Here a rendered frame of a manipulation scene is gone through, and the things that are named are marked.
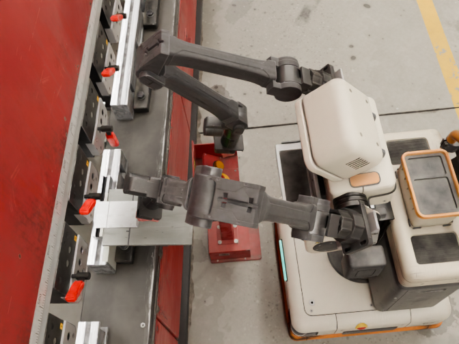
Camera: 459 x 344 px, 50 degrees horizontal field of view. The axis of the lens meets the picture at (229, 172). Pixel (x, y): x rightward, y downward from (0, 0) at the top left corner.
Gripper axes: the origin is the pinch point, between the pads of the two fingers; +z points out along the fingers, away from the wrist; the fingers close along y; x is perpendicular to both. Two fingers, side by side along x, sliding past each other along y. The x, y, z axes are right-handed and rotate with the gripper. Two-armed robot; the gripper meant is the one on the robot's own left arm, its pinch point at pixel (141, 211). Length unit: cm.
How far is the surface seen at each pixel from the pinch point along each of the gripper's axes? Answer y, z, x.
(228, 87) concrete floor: -120, 80, 68
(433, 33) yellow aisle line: -156, 18, 176
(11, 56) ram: -3, -53, -42
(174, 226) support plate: 4.3, -3.4, 9.2
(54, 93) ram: -7.8, -37.3, -32.2
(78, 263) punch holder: 22.0, -14.6, -18.4
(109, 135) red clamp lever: -14.5, -13.8, -14.9
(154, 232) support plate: 6.1, -0.5, 4.1
